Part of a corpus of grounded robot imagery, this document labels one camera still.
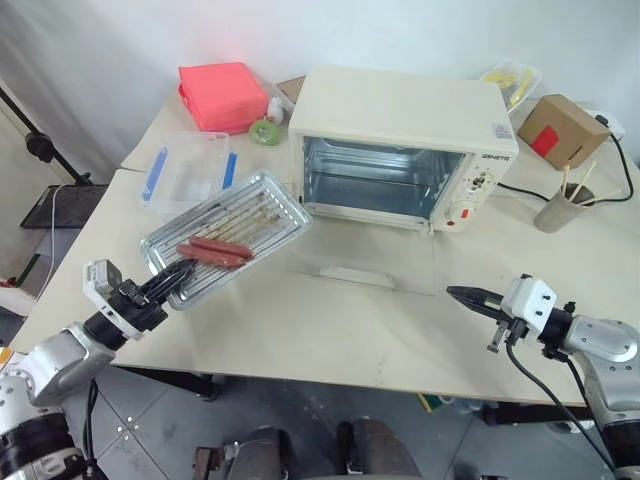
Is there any cardboard box with red sticker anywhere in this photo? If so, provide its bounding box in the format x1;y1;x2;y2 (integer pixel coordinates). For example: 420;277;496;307
516;93;613;172

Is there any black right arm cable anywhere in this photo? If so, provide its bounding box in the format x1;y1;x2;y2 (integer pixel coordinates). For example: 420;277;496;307
504;337;617;480

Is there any clear bag with yellow items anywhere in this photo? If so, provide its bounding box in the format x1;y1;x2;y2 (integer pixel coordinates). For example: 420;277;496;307
481;60;545;117

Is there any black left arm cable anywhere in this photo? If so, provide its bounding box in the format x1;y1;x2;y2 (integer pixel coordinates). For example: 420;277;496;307
82;378;101;480

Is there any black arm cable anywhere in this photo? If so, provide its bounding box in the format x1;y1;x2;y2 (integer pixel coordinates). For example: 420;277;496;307
504;337;617;480
82;378;101;480

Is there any clear plastic bag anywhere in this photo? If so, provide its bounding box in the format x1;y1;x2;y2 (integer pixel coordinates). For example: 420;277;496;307
248;68;297;122

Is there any black stand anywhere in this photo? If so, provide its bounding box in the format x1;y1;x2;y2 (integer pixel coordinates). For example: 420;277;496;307
0;83;94;185

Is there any glass toaster oven door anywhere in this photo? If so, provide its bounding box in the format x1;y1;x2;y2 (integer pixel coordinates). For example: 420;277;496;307
286;218;437;297

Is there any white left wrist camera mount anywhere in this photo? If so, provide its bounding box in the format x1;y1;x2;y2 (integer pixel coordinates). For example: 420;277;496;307
81;257;124;307

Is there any white power strip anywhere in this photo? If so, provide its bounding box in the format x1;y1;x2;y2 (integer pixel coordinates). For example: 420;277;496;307
583;101;627;142

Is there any clear box with blue latches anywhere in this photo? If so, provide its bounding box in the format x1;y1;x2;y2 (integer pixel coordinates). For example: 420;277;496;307
136;130;238;217

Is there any black mesh shelf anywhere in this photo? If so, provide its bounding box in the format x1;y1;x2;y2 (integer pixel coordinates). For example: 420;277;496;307
19;183;109;232

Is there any red sausage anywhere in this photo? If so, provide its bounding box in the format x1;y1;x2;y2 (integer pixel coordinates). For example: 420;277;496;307
175;243;247;271
188;235;257;262

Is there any thin white cable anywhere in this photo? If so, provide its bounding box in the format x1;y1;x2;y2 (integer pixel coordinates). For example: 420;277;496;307
45;183;65;262

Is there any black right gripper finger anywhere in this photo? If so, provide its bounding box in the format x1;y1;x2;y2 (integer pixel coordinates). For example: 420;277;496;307
451;294;498;318
445;284;487;303

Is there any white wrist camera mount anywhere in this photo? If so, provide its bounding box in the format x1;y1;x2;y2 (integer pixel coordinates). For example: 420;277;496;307
81;257;124;307
499;273;559;346

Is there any green tape roll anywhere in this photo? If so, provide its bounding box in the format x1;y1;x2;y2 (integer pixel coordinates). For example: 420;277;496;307
249;118;283;147

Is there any red square box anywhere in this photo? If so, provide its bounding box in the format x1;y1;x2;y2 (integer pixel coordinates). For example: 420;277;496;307
177;61;269;135

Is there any grey cup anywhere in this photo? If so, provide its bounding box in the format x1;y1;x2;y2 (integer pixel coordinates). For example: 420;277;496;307
534;186;599;234

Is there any ribbed metal baking tray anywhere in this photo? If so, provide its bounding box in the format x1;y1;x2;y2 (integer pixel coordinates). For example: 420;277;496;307
139;168;315;312

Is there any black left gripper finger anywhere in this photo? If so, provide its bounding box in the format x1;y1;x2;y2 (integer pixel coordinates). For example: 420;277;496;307
145;259;197;296
153;269;198;307

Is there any black oven power cable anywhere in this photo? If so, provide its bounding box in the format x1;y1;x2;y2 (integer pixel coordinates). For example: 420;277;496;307
496;115;637;205

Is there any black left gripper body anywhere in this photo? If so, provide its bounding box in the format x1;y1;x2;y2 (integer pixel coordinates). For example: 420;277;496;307
110;280;170;333

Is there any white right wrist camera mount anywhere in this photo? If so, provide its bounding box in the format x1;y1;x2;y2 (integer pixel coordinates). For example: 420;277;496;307
499;273;559;346

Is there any cream toaster oven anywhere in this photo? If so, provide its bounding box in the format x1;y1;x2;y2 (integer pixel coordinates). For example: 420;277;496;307
287;66;521;235

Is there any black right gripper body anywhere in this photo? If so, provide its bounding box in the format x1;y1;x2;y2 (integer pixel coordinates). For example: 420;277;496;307
480;292;532;354

